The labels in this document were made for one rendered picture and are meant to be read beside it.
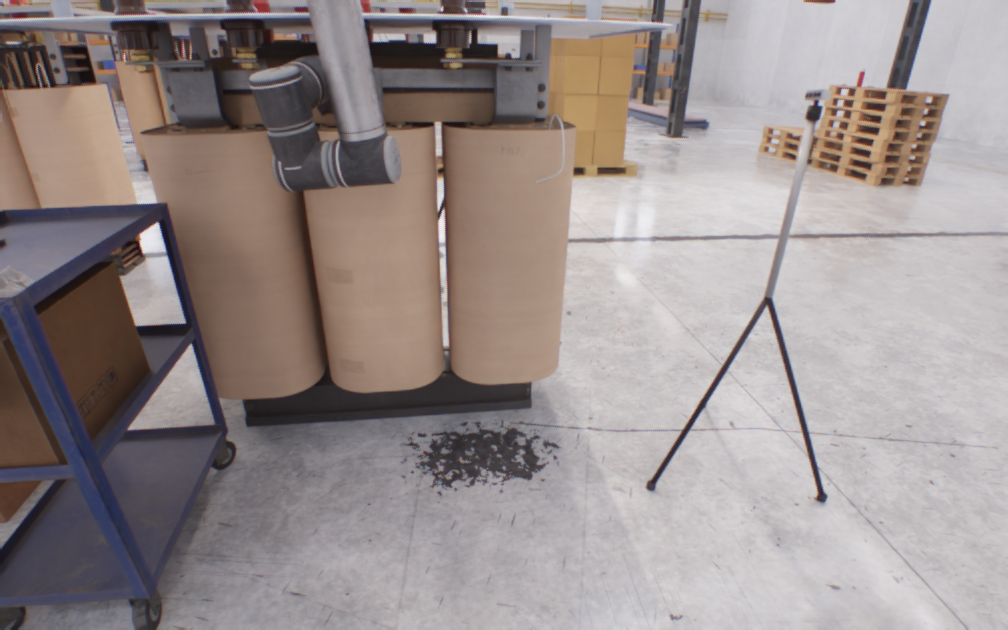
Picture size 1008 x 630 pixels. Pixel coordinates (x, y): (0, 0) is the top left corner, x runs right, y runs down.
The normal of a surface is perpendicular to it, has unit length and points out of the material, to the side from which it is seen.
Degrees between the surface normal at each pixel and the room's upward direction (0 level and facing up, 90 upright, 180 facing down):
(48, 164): 90
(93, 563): 0
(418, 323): 90
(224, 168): 90
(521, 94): 90
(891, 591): 0
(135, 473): 0
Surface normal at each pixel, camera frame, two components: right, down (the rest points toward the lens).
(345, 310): -0.11, 0.44
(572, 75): 0.18, 0.44
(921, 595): 0.02, -0.90
